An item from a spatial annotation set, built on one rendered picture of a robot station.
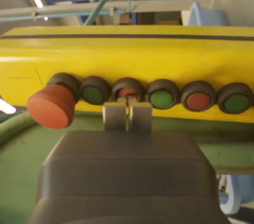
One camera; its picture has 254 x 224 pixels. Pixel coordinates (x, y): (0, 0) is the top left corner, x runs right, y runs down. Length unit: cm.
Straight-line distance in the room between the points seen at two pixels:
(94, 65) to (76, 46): 2
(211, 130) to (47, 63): 17
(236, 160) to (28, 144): 21
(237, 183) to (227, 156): 21
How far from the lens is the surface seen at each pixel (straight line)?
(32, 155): 23
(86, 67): 16
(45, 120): 17
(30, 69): 19
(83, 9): 164
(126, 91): 16
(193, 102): 16
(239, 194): 40
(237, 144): 20
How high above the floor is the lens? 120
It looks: 5 degrees up
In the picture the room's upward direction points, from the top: 90 degrees counter-clockwise
